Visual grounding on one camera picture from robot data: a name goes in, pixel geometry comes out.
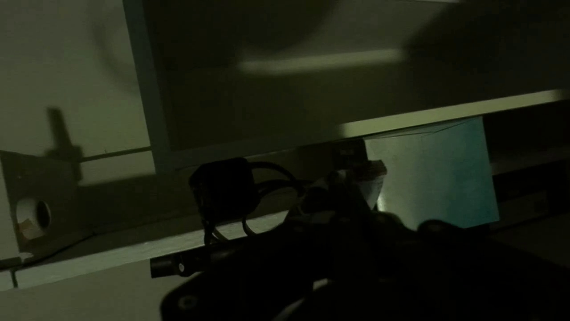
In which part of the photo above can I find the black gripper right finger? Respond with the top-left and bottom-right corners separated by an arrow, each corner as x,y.
416,219 -> 489,243

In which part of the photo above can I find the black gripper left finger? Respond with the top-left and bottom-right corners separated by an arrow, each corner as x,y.
325,169 -> 380,234

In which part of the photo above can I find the teal box on shelf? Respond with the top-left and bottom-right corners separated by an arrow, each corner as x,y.
364,118 -> 498,228

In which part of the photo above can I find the tape roll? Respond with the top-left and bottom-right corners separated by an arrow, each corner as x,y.
13,198 -> 51,241

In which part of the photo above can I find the grey shelf bracket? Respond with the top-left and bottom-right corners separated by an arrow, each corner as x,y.
0,152 -> 86,260

